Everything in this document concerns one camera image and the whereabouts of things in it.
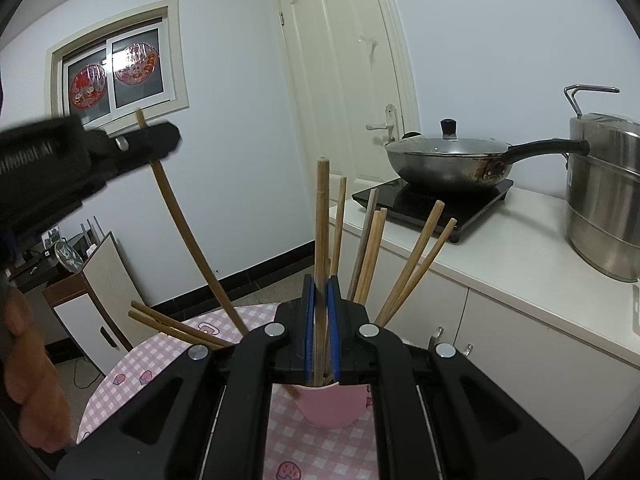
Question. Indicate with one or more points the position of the small photo frame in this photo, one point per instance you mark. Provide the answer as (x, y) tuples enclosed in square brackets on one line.
[(52, 237)]

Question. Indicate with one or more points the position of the metal hook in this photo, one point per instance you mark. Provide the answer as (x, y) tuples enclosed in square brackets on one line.
[(436, 336), (469, 348)]

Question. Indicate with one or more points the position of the white and wood side cabinet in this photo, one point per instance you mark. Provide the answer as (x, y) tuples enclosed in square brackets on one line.
[(95, 310)]

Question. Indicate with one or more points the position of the red round window decoration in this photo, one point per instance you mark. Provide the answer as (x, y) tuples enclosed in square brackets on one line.
[(135, 65), (87, 87)]

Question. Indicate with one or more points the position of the black induction cooktop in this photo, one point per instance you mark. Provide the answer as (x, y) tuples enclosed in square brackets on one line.
[(470, 210)]

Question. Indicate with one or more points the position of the cream panel door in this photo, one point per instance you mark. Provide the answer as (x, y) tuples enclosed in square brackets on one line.
[(340, 85)]

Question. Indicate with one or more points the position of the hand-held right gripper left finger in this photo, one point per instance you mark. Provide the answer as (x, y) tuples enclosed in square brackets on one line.
[(309, 330)]

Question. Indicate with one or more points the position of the stainless steel steamer pot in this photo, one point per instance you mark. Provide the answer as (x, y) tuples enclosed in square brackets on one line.
[(605, 200)]

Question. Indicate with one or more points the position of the cream framed window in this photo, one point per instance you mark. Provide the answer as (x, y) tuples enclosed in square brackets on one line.
[(109, 75)]

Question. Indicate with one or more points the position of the dark wooden desk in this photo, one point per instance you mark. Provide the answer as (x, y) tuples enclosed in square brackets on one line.
[(30, 272)]

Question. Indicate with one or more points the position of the person's left hand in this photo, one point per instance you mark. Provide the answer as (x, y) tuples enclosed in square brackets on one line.
[(35, 385)]

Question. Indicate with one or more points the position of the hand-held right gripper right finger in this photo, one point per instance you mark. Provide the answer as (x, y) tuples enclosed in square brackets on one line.
[(334, 330)]

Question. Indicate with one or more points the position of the long bamboo chopstick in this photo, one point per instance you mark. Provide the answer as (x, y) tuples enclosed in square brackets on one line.
[(321, 220)]

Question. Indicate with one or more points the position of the glass wok lid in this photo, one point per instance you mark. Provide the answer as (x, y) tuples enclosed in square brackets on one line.
[(450, 147)]

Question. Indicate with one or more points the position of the glass pot lid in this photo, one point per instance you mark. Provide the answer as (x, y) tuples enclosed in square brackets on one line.
[(67, 257)]

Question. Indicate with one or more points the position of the metal lid rack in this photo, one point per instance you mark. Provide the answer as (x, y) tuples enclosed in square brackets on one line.
[(95, 232)]

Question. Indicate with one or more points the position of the pink cup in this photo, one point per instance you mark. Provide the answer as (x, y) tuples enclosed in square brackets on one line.
[(330, 407)]

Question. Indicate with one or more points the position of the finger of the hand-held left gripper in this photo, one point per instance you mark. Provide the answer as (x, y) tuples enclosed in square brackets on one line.
[(145, 142)]

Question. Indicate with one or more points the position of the curved bamboo chopstick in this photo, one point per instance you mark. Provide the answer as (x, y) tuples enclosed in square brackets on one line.
[(175, 210)]

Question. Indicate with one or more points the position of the pink checked tablecloth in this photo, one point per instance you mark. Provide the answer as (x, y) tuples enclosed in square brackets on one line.
[(135, 375)]

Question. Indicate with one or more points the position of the white counter cabinet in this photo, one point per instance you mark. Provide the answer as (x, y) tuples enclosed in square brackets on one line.
[(500, 270)]

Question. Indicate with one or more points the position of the bunch of wooden chopsticks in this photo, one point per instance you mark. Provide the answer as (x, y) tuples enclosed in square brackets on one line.
[(418, 246)]

